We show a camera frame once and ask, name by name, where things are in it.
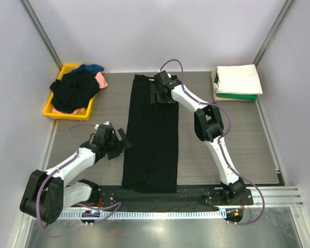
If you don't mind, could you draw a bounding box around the slotted cable duct strip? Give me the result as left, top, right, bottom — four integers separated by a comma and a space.
58, 208, 226, 221

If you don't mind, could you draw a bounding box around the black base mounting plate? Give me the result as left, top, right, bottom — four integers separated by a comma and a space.
94, 185, 254, 221

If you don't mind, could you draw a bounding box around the blue shirt in bin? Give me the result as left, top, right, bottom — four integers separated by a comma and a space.
70, 64, 104, 76

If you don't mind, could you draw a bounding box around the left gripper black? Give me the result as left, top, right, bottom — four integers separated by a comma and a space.
104, 128, 133, 159

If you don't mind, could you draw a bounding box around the aluminium frame post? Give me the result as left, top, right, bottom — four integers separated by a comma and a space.
19, 0, 64, 71
253, 0, 296, 66

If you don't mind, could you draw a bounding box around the black shirt in bin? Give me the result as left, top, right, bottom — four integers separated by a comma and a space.
50, 72, 101, 114

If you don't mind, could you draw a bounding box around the right aluminium frame post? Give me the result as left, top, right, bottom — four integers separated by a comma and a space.
253, 0, 296, 66

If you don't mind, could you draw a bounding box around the yellow plastic bin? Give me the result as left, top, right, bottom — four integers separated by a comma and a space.
43, 64, 96, 121

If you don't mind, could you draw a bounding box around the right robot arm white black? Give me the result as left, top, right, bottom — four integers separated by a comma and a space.
150, 70, 246, 205

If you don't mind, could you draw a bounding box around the black t shirt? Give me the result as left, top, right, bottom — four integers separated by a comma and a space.
121, 75, 179, 193

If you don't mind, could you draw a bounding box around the folded white t shirt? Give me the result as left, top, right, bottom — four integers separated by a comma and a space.
215, 64, 263, 95

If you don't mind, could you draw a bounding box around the left aluminium frame post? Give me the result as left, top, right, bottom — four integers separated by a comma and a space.
19, 0, 64, 71

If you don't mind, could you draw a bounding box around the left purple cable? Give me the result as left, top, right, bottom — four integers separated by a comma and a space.
36, 123, 122, 238

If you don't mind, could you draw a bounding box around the pink shirt in bin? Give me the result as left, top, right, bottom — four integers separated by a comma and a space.
52, 72, 109, 115

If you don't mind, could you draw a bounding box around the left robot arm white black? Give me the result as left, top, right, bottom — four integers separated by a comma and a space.
20, 121, 133, 228

